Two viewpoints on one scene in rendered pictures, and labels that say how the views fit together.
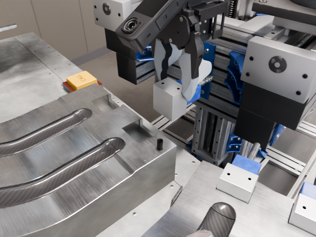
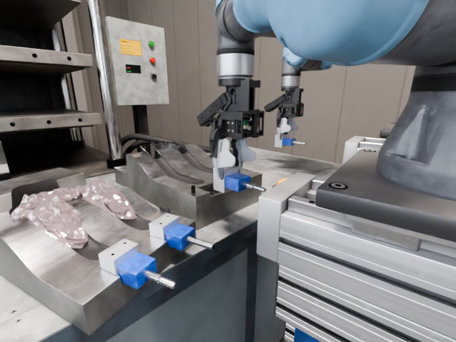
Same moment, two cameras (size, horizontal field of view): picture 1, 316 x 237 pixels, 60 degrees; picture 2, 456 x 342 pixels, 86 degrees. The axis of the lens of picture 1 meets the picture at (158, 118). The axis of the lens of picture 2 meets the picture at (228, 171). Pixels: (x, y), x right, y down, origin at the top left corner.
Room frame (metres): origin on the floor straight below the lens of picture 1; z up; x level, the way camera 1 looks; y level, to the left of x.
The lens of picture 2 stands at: (0.36, -0.57, 1.12)
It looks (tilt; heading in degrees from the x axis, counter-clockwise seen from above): 17 degrees down; 85
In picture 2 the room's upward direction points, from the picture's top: straight up
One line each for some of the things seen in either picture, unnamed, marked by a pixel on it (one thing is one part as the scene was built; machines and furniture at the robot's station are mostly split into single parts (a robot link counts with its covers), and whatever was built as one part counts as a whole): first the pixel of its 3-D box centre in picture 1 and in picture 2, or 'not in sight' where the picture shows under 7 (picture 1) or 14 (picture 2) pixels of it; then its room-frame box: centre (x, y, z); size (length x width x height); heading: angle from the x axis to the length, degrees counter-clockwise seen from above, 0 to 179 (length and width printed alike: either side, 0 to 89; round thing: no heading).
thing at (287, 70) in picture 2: not in sight; (292, 61); (0.70, 0.46, 1.25); 0.09 x 0.08 x 0.11; 134
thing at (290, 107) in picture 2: not in sight; (290, 103); (0.70, 0.45, 1.09); 0.09 x 0.08 x 0.12; 135
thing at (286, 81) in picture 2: not in sight; (290, 82); (0.70, 0.46, 1.17); 0.08 x 0.08 x 0.05
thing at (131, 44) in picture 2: not in sight; (144, 161); (-0.03, 0.92, 0.73); 0.30 x 0.22 x 1.47; 40
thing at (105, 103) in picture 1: (108, 110); not in sight; (0.44, 0.10, 0.87); 0.05 x 0.05 x 0.04; 40
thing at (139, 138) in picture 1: (141, 138); (211, 193); (0.36, 0.03, 0.87); 0.05 x 0.05 x 0.04; 40
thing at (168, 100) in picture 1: (188, 89); (241, 182); (0.43, -0.06, 0.93); 0.13 x 0.05 x 0.05; 131
